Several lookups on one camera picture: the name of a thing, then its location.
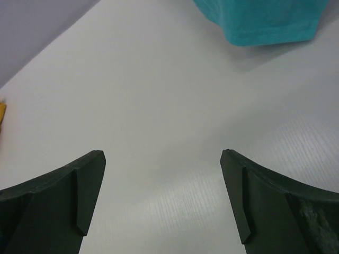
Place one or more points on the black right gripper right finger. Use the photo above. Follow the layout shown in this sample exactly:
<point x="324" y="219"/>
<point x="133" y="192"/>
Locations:
<point x="277" y="214"/>

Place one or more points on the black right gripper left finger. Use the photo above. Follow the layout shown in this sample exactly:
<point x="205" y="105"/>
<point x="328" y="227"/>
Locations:
<point x="52" y="213"/>

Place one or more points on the folded yellow t shirt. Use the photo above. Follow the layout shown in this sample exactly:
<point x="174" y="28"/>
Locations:
<point x="2" y="112"/>

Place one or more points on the teal t shirt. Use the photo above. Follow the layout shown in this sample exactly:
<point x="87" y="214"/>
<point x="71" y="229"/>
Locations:
<point x="247" y="23"/>

